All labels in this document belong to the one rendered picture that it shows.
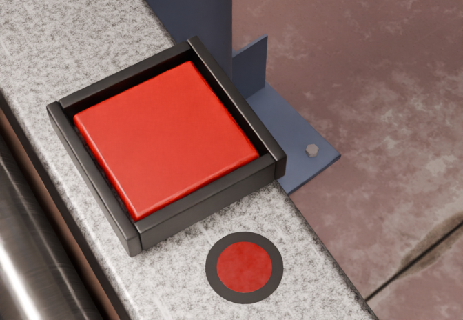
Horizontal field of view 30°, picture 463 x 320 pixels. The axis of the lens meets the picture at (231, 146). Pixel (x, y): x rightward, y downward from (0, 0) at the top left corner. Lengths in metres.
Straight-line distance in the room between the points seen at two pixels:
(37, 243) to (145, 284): 0.05
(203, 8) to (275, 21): 0.55
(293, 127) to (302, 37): 0.21
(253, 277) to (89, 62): 0.13
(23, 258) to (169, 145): 0.08
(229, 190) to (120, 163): 0.05
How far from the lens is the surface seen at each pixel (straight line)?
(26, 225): 0.37
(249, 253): 0.36
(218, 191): 0.35
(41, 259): 0.36
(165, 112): 0.38
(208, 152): 0.36
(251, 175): 0.36
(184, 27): 1.09
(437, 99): 1.56
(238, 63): 1.40
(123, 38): 0.42
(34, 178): 0.43
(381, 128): 1.50
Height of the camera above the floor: 1.24
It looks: 58 degrees down
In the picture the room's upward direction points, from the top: straight up
